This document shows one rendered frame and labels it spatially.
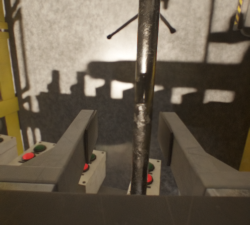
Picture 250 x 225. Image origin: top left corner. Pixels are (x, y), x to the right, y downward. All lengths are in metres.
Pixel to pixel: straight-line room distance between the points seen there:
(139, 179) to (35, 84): 1.25
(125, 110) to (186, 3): 0.71
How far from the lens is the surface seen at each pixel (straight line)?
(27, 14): 1.44
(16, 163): 0.60
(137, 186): 0.28
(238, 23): 0.81
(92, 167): 0.52
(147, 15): 0.21
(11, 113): 1.56
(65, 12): 1.27
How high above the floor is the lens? 1.08
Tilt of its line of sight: 70 degrees down
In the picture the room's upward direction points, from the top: 139 degrees counter-clockwise
